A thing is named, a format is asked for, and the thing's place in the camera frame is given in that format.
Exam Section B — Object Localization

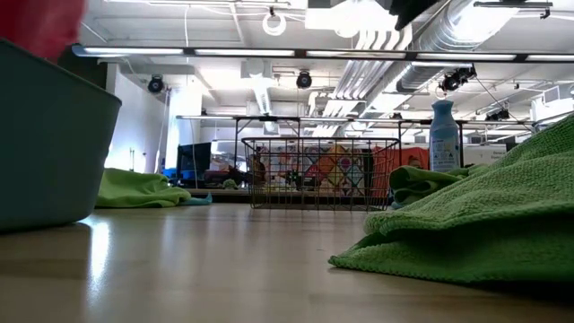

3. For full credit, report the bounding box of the pink microfiber towel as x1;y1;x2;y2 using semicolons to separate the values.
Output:
0;0;87;62

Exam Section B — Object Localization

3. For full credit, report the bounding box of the black overhead bar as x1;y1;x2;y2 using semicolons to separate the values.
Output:
473;0;553;20

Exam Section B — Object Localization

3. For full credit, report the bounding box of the light blue spray bottle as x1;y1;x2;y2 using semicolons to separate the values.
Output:
429;99;462;174

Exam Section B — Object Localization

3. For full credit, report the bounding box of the orange fabric panel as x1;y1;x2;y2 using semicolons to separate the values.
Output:
371;146;431;189

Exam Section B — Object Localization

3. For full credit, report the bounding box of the white sign board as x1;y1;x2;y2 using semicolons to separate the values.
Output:
464;145;508;170

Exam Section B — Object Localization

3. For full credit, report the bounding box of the colourful patterned panel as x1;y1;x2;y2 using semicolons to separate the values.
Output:
257;143;373;194

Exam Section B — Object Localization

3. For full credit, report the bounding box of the long led light bar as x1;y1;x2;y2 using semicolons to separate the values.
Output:
71;43;574;64

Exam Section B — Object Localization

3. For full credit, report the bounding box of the clear plastic bin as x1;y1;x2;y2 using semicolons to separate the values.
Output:
531;109;574;135

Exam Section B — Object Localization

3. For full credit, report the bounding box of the black computer monitor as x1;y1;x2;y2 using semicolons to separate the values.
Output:
176;142;213;180

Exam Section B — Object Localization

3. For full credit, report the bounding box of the teal plastic bin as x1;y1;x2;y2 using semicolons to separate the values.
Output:
0;38;123;232

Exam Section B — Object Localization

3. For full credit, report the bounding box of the silver ceiling duct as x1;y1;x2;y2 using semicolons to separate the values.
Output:
396;0;521;93

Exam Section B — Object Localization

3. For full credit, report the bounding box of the white cable coil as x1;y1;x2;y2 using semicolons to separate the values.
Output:
262;6;288;37

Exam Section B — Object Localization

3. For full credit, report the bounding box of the metal wire basket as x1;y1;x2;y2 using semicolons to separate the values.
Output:
240;136;401;212

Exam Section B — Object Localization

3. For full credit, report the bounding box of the black background station frame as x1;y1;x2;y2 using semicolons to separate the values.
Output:
175;114;535;180

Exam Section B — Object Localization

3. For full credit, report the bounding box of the black table rail frame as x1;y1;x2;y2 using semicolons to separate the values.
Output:
178;187;396;206

